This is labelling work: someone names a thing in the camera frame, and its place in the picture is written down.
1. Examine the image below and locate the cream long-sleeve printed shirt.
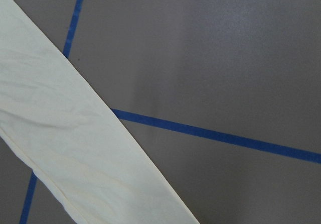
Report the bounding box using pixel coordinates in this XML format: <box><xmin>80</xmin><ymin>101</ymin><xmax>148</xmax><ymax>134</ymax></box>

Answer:
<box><xmin>1</xmin><ymin>0</ymin><xmax>197</xmax><ymax>223</ymax></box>

